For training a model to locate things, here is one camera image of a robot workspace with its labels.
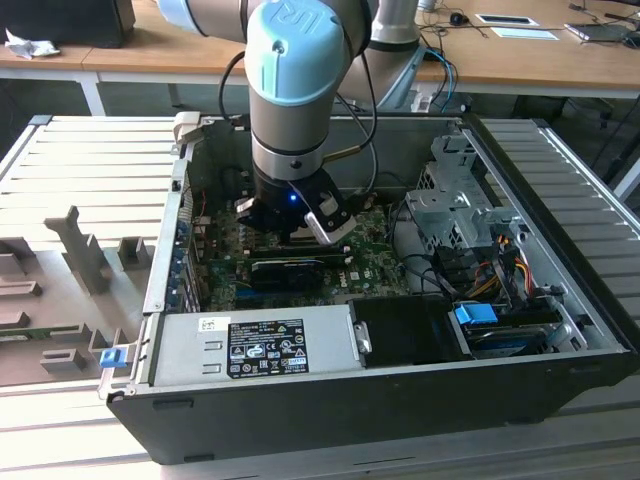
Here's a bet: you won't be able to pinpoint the black camera cable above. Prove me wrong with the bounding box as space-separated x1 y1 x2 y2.
219 49 249 130

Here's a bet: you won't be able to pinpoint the blue cable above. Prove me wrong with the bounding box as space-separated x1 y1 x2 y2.
423 45 459 114

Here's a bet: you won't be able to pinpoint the green motherboard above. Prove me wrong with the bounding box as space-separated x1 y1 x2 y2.
192 192 416 314

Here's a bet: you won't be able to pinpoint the wooden desk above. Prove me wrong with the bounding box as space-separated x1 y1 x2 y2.
81 0 640 101
0 0 139 117

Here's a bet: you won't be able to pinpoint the beige case latch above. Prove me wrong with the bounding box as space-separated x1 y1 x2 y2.
172 110 202 161

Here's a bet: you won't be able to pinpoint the black RAM slot bank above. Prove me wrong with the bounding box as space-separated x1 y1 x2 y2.
248 244 352 267

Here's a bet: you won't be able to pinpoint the blue expansion slot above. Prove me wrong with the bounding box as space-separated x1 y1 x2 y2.
233 285 321 309

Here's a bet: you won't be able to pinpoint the silver drive cage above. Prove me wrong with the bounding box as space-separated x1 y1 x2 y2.
404 132 531 256

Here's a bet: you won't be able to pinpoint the black computer tower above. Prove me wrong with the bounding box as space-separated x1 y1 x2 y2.
0 0 136 49

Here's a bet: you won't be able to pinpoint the white desk cable hatch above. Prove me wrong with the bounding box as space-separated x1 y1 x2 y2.
490 27 564 42
474 13 540 26

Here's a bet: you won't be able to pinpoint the silver power supply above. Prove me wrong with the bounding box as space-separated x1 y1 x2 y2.
149 304 364 389

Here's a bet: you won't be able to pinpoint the grey laptop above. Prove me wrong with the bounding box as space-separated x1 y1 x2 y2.
564 22 634 45

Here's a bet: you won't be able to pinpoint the green RAM stick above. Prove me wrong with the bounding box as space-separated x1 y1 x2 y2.
0 324 84 345

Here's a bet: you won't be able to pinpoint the black graphics card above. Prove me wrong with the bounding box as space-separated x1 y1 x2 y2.
249 257 324 292

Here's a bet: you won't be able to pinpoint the grey-brown parts rack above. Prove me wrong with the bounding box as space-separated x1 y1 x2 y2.
0 204 156 389

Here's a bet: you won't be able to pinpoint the white camera on black bracket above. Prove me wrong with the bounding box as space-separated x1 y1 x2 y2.
292 172 359 247

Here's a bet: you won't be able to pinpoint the yellow red power wires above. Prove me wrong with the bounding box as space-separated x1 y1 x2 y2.
472 249 534 301

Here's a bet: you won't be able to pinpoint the black cable with copper end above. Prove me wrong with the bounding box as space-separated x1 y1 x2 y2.
323 29 381 197

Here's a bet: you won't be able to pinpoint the pale blue teach pendant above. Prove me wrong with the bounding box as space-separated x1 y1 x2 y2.
377 47 427 111

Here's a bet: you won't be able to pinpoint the hard disk in blue carrier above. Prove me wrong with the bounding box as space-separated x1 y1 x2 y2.
452 302 561 360

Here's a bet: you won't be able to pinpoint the black PC case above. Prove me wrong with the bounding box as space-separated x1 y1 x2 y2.
99 112 640 466

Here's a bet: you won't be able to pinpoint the crumpled white paper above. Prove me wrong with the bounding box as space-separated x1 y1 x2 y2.
3 27 62 61

